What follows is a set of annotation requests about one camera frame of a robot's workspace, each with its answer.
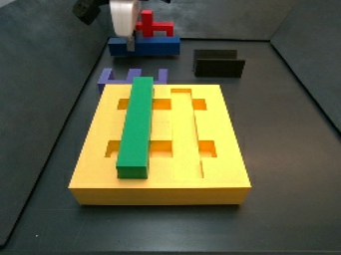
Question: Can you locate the blue long block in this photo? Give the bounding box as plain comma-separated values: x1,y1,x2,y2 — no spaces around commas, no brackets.
109,37,180,57

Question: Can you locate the red cross-shaped block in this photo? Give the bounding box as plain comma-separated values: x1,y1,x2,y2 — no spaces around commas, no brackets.
137,10,174,37

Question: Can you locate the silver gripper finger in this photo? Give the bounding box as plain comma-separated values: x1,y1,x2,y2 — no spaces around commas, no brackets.
127,36,135,52

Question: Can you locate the black angle bracket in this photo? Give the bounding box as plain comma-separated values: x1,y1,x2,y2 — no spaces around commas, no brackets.
193,50,245,78

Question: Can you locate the green long block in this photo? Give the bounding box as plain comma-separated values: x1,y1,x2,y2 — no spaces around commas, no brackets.
117,77,154,179

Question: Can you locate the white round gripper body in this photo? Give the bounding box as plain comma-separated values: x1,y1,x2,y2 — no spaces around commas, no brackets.
110,0,141,38

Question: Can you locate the yellow slotted board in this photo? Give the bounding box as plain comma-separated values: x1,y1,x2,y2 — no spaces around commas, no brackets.
70,85,252,205

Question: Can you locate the purple comb-shaped block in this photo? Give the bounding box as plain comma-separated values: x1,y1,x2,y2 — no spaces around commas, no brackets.
98,68,169,92

